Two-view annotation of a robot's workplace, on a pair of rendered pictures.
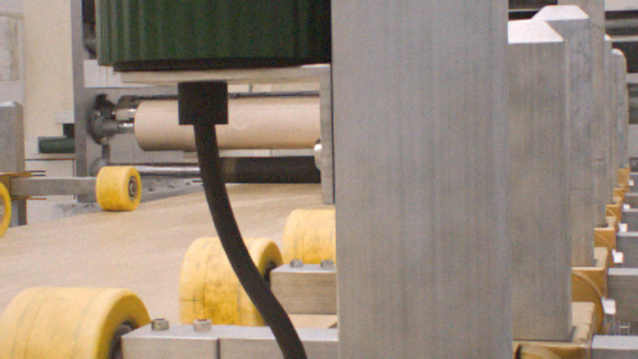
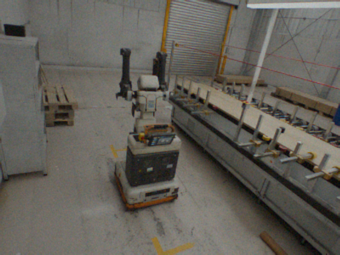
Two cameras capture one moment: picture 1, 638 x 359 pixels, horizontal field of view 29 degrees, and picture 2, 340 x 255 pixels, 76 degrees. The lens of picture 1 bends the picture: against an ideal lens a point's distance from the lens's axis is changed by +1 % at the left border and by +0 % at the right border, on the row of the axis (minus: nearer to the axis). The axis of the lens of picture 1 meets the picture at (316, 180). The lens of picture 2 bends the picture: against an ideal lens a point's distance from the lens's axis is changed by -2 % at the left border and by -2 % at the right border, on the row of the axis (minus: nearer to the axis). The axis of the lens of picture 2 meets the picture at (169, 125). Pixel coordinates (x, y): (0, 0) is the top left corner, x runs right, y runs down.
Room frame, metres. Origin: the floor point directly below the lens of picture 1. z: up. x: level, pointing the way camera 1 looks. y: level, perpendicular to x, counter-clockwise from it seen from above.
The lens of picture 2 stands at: (1.00, -2.30, 1.88)
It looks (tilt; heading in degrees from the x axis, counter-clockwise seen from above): 24 degrees down; 135
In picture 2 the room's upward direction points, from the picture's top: 9 degrees clockwise
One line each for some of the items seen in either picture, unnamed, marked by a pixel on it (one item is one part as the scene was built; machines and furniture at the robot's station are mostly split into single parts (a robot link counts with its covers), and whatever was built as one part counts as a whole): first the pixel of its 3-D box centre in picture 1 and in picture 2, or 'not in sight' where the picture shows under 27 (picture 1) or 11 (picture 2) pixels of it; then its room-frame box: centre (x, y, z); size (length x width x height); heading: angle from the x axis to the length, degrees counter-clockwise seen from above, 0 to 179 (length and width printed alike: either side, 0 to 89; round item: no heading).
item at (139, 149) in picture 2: not in sight; (151, 153); (-0.61, -0.92, 0.59); 0.55 x 0.34 x 0.83; 74
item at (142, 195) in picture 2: not in sight; (157, 192); (-0.38, -0.97, 0.23); 0.41 x 0.02 x 0.08; 74
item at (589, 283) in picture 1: (566, 297); (322, 172); (0.79, -0.16, 0.95); 0.14 x 0.06 x 0.05; 165
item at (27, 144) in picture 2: not in sight; (22, 105); (-2.03, -1.90, 0.78); 0.90 x 0.45 x 1.55; 165
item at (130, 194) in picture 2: not in sight; (145, 179); (-0.70, -0.90, 0.16); 0.67 x 0.64 x 0.25; 164
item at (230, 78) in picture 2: not in sight; (241, 79); (-4.36, 7.15, 0.23); 2.41 x 0.77 x 0.17; 77
